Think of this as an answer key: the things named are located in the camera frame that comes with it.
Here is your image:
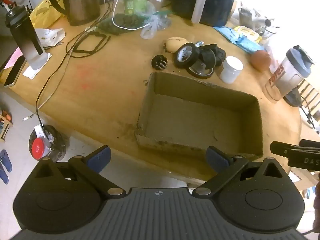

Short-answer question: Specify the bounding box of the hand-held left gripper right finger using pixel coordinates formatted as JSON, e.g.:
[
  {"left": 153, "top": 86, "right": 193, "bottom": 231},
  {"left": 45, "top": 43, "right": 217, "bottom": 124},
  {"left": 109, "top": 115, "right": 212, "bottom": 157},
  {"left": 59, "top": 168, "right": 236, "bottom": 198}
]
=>
[{"left": 192, "top": 146, "right": 288, "bottom": 197}]

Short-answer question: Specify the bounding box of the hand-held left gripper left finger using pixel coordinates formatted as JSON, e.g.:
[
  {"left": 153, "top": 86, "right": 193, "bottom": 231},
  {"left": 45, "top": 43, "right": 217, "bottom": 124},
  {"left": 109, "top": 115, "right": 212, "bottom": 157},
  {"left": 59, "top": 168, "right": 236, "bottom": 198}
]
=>
[{"left": 32, "top": 145, "right": 127, "bottom": 197}]

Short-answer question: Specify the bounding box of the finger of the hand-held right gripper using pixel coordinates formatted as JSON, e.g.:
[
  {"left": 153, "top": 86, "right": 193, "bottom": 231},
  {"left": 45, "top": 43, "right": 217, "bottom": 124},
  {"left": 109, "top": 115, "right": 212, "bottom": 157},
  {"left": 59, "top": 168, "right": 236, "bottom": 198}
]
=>
[{"left": 270, "top": 141, "right": 300, "bottom": 158}]

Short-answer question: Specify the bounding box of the beige oval object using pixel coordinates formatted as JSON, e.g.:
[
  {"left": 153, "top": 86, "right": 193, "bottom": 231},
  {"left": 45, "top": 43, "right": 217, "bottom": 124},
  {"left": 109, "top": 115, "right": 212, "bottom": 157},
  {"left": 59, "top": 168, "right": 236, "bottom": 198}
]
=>
[{"left": 164, "top": 37, "right": 189, "bottom": 54}]

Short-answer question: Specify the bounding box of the person's right hand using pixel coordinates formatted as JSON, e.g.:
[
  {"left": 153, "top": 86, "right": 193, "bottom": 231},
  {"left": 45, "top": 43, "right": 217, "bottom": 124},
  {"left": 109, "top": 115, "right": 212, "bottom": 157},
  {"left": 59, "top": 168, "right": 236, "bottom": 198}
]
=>
[{"left": 314, "top": 180, "right": 320, "bottom": 228}]

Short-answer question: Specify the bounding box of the black trash bin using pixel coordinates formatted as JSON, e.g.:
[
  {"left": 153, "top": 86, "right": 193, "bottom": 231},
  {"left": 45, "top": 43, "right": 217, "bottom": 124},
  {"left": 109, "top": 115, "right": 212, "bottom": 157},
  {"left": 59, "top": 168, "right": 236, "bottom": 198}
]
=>
[{"left": 29, "top": 124, "right": 67, "bottom": 162}]

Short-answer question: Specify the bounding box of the wooden slatted rack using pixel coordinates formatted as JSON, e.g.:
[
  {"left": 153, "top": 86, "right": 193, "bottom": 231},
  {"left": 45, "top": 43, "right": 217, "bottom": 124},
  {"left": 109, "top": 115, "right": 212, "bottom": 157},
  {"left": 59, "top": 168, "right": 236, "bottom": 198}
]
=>
[{"left": 297, "top": 78, "right": 320, "bottom": 122}]

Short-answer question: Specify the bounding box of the red capped can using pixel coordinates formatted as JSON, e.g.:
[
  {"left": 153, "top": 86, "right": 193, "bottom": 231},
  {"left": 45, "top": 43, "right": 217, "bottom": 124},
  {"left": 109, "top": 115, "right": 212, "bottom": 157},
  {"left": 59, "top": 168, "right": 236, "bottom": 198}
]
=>
[{"left": 30, "top": 137, "right": 51, "bottom": 160}]

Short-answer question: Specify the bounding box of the shaker bottle grey lid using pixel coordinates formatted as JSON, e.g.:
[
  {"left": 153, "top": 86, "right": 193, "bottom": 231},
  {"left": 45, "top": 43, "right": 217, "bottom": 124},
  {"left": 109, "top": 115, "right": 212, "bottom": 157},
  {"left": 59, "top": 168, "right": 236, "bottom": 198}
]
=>
[{"left": 264, "top": 45, "right": 314, "bottom": 102}]

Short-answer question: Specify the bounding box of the white cup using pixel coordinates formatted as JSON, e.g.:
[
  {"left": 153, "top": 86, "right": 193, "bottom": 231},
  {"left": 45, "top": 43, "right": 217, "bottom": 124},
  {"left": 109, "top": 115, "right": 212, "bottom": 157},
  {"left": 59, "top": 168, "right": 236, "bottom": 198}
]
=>
[{"left": 220, "top": 56, "right": 244, "bottom": 84}]

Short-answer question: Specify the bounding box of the brown round fruit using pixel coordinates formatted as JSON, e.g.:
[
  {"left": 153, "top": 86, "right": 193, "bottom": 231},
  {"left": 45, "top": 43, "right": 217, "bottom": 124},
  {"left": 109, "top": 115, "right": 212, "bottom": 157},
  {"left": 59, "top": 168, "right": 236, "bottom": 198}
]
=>
[{"left": 250, "top": 50, "right": 271, "bottom": 72}]

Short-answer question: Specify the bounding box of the blue slipper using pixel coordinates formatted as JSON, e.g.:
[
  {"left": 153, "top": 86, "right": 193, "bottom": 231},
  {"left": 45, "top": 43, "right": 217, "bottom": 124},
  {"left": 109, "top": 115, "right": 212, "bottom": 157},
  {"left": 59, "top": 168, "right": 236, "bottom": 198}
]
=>
[
  {"left": 0, "top": 149, "right": 13, "bottom": 173},
  {"left": 0, "top": 162, "right": 9, "bottom": 185}
]

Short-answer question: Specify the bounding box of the wooden floor shelf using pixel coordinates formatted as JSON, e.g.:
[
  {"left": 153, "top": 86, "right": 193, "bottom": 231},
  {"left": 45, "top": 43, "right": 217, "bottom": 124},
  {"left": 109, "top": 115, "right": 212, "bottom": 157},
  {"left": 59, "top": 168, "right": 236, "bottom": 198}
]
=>
[{"left": 0, "top": 109, "right": 13, "bottom": 143}]

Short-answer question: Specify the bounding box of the small black box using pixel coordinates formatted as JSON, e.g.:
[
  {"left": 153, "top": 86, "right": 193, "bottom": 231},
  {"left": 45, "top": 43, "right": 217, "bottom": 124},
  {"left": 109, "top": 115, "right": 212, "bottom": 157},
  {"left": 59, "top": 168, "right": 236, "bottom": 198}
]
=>
[{"left": 215, "top": 47, "right": 227, "bottom": 67}]

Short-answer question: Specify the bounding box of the white paper sheet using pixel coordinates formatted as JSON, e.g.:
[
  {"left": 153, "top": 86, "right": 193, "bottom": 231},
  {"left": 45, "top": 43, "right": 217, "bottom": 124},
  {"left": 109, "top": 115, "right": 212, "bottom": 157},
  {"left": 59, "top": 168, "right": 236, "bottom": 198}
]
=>
[{"left": 22, "top": 52, "right": 53, "bottom": 79}]

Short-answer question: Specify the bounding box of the black rubber gasket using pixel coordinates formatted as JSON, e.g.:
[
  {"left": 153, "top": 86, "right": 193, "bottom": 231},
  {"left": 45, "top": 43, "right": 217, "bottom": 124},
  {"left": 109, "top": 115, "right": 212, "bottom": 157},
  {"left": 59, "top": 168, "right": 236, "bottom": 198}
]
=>
[{"left": 65, "top": 31, "right": 111, "bottom": 58}]

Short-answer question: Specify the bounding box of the black round pronged plug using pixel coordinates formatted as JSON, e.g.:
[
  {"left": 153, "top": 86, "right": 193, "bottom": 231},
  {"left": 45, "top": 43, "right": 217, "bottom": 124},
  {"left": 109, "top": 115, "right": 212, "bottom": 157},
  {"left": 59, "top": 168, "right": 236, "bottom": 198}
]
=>
[{"left": 151, "top": 54, "right": 169, "bottom": 71}]

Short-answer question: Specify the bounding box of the black flat box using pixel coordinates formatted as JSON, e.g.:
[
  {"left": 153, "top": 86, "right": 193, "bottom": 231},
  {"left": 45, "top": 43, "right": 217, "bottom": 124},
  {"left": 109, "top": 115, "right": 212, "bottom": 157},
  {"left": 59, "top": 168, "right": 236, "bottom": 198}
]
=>
[{"left": 199, "top": 44, "right": 218, "bottom": 53}]

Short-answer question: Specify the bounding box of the yellow wet wipes packet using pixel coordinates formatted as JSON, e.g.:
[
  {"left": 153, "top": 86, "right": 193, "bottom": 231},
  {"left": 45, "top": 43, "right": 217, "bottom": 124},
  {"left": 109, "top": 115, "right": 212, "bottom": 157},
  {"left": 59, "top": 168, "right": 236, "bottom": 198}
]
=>
[{"left": 234, "top": 26, "right": 262, "bottom": 42}]

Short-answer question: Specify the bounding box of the crumpled white wrapper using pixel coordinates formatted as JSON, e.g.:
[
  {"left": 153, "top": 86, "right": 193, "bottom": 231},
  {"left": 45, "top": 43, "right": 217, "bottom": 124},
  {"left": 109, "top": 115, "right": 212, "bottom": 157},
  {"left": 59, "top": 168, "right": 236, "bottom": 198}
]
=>
[{"left": 36, "top": 27, "right": 66, "bottom": 48}]

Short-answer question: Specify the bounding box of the pink paper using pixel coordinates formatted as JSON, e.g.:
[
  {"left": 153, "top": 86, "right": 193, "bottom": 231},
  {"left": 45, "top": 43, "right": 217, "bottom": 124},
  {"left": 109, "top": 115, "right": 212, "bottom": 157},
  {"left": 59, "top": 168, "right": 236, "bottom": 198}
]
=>
[{"left": 4, "top": 47, "right": 22, "bottom": 68}]

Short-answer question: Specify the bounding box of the glass bowl of utensils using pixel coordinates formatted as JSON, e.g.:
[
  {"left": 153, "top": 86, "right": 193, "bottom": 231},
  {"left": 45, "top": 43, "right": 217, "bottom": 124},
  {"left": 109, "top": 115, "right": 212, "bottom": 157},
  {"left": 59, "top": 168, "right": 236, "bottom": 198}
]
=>
[{"left": 237, "top": 1, "right": 277, "bottom": 34}]

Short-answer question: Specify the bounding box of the green bag of cookies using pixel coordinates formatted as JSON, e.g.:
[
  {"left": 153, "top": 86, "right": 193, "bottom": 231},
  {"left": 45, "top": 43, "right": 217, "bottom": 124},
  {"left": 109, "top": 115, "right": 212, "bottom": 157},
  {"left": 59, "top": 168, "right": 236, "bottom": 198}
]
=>
[{"left": 96, "top": 14, "right": 141, "bottom": 35}]

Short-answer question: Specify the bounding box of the black water bottle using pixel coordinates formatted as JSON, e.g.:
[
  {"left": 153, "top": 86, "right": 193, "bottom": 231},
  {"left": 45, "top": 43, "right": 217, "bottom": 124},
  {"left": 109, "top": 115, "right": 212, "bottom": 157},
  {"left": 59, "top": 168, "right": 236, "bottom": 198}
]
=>
[{"left": 5, "top": 5, "right": 50, "bottom": 70}]

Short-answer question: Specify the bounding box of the clear plastic bag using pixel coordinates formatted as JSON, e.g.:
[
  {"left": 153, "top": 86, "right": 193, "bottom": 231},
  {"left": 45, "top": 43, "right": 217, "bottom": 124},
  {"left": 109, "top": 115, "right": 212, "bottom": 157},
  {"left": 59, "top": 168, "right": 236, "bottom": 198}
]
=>
[{"left": 140, "top": 10, "right": 172, "bottom": 40}]

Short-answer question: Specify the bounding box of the yellow plastic bag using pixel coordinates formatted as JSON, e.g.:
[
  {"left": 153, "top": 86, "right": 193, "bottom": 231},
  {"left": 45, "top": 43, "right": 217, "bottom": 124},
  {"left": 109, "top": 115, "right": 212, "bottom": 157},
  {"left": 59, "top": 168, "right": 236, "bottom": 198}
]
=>
[{"left": 29, "top": 0, "right": 64, "bottom": 28}]

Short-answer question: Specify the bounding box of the steel electric kettle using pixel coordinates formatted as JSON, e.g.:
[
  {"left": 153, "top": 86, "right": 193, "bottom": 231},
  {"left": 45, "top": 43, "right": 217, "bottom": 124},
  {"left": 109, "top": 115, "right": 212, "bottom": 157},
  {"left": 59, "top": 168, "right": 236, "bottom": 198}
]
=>
[{"left": 47, "top": 0, "right": 101, "bottom": 27}]

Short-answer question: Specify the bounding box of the green instant noodle cup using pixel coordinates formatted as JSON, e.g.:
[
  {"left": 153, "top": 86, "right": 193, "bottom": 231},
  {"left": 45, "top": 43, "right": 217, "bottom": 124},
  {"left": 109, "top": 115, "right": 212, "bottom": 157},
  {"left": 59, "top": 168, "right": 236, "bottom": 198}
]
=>
[{"left": 123, "top": 0, "right": 149, "bottom": 15}]

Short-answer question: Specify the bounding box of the dark blue air fryer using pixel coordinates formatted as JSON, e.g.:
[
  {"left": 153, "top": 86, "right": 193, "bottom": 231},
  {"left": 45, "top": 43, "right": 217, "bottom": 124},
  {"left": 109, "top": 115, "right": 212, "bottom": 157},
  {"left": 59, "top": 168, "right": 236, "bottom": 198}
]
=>
[{"left": 171, "top": 0, "right": 240, "bottom": 27}]

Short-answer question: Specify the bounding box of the white cable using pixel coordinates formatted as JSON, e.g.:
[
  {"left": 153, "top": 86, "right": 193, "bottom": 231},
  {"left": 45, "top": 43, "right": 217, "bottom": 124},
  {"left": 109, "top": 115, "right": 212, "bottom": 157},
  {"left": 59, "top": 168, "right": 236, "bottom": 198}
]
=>
[{"left": 112, "top": 0, "right": 151, "bottom": 31}]

